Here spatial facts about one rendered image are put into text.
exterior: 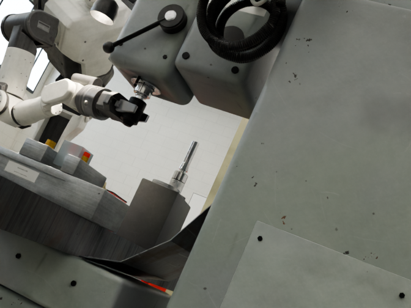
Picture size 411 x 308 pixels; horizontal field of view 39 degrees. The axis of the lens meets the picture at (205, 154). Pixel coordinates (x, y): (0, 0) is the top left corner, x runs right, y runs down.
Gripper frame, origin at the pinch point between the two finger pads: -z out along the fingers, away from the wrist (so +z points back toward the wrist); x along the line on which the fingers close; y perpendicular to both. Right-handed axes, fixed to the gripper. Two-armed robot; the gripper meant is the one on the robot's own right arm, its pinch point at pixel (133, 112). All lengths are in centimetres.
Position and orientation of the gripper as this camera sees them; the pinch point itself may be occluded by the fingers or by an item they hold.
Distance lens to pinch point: 150.7
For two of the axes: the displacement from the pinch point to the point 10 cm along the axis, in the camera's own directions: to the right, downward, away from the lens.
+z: -7.8, -2.2, 5.8
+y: -4.1, 8.9, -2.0
